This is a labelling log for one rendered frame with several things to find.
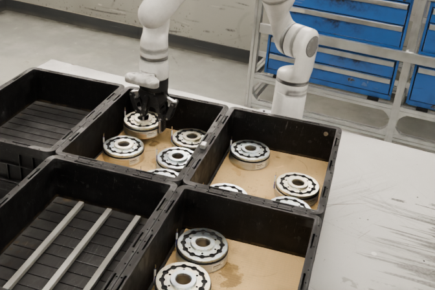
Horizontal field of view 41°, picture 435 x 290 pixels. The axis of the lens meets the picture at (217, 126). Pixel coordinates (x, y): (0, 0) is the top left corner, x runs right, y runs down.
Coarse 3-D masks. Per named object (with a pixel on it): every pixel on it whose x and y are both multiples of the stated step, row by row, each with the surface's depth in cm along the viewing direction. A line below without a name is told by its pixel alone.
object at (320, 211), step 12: (240, 108) 154; (228, 120) 149; (288, 120) 151; (300, 120) 151; (216, 132) 142; (336, 132) 146; (336, 144) 141; (204, 156) 131; (336, 156) 136; (192, 168) 127; (324, 180) 126; (228, 192) 120; (324, 192) 125; (276, 204) 117; (288, 204) 118; (324, 204) 118
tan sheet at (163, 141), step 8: (160, 136) 158; (168, 136) 159; (144, 144) 154; (152, 144) 154; (160, 144) 154; (168, 144) 155; (144, 152) 150; (152, 152) 150; (144, 160) 147; (152, 160) 147; (136, 168) 143; (144, 168) 144; (152, 168) 144
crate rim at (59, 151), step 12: (120, 96) 155; (180, 96) 158; (108, 108) 149; (228, 108) 154; (96, 120) 144; (216, 120) 148; (84, 132) 138; (72, 156) 127; (192, 156) 131; (120, 168) 124; (132, 168) 125; (168, 180) 122; (180, 180) 122
